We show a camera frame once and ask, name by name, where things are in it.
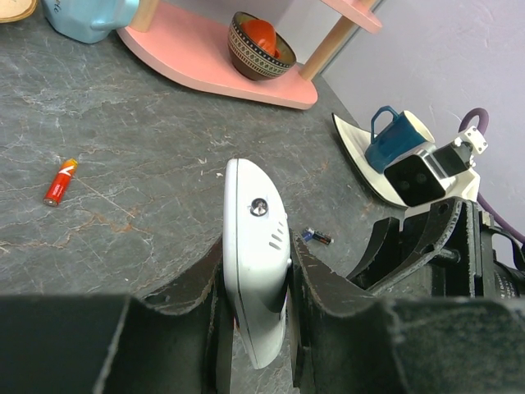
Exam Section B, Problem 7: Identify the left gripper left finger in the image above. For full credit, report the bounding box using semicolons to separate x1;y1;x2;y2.
144;238;224;393

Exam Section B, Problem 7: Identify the white remote control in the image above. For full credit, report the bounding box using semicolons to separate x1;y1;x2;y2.
222;158;291;369

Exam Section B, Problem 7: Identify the orange cup in bowl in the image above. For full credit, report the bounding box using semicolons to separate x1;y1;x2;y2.
241;19;280;58

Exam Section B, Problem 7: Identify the yellow floral plate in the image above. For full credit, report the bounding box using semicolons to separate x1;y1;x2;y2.
0;0;38;24

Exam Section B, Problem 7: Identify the light blue mug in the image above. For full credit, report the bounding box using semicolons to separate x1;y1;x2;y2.
41;0;139;44

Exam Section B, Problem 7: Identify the red orange battery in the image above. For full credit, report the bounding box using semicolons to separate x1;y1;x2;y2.
43;158;78;207

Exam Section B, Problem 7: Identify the dark blue mug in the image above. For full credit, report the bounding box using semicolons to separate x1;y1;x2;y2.
365;106;435;173

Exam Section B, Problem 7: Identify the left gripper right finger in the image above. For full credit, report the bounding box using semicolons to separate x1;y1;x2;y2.
288;232;376;390

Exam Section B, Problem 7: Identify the white square plate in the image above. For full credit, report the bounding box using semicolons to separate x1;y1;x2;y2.
331;112;415;207

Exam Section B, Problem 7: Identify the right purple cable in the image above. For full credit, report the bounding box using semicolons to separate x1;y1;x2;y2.
458;107;525;244

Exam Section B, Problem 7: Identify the pink three-tier shelf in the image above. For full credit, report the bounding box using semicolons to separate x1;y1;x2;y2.
117;1;382;110

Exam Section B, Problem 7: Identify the black battery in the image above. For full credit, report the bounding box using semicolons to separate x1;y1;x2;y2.
302;227;334;245

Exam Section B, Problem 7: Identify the patterned dark bowl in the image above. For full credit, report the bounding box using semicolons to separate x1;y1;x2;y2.
228;11;296;81

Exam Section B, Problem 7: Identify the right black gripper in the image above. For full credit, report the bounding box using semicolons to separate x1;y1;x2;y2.
346;198;524;299

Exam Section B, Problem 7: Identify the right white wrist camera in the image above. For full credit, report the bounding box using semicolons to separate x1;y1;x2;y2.
384;126;488;217

